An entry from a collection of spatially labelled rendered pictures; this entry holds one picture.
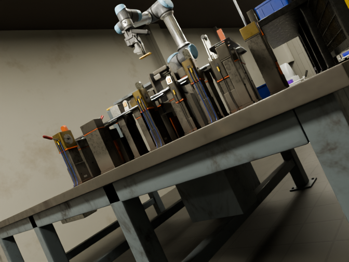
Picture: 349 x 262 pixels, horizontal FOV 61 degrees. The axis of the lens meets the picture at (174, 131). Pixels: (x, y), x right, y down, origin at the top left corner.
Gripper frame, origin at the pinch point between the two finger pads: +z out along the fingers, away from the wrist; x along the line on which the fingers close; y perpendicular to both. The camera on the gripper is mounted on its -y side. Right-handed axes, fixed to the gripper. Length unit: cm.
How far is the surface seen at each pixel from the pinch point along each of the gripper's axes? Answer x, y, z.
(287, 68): -665, -152, 11
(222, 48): 52, -47, 32
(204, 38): -2.7, -38.6, 9.9
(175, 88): 28.0, -15.4, 33.9
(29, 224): 48, 92, 68
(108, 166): 21, 46, 56
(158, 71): -10.5, -0.6, 12.3
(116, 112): -11.0, 41.1, 22.9
